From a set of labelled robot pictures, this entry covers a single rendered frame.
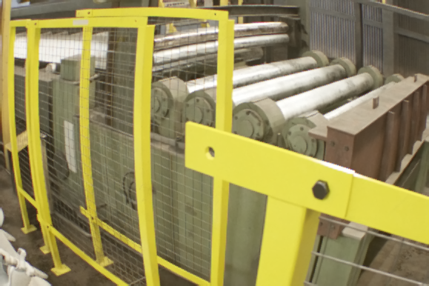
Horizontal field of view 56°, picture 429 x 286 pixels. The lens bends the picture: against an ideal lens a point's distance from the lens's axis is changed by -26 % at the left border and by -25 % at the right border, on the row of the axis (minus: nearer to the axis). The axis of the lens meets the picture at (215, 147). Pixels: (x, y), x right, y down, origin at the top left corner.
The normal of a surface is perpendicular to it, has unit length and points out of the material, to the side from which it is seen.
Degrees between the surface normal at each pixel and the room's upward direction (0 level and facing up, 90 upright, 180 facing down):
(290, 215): 90
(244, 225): 90
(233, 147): 90
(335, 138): 90
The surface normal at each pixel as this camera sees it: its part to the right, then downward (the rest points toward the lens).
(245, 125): -0.62, 0.26
